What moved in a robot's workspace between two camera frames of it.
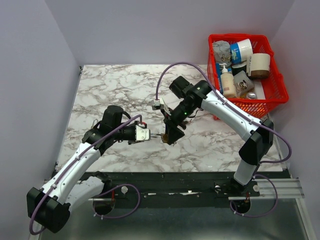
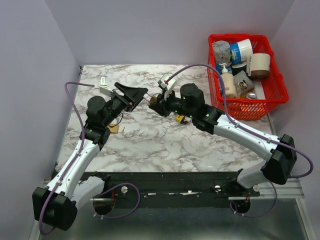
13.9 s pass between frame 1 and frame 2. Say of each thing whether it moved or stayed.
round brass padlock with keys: moved
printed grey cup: stayed
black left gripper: moved
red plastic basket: stayed
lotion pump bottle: stayed
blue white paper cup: stayed
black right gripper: moved
